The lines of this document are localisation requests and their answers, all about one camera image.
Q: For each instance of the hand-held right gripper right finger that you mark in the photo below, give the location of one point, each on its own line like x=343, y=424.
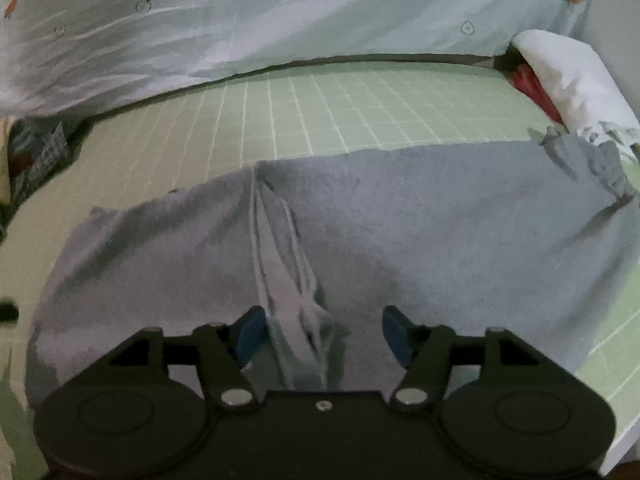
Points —
x=397, y=335

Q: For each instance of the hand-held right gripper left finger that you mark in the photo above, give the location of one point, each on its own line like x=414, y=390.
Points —
x=250, y=335

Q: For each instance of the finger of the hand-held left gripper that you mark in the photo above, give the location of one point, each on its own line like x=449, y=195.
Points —
x=7, y=311

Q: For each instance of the grey garment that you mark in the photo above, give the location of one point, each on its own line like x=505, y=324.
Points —
x=425, y=230

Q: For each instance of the checked shirt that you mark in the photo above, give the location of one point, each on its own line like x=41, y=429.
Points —
x=47, y=155

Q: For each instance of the green grid bed mat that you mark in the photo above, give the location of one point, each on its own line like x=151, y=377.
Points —
x=325, y=110

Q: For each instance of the red garment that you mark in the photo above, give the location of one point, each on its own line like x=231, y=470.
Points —
x=537, y=92

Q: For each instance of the white folded cloth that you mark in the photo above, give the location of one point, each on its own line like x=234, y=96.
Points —
x=575, y=75

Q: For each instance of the carrot printed pale blue blanket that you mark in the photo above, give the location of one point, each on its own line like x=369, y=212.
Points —
x=300, y=5

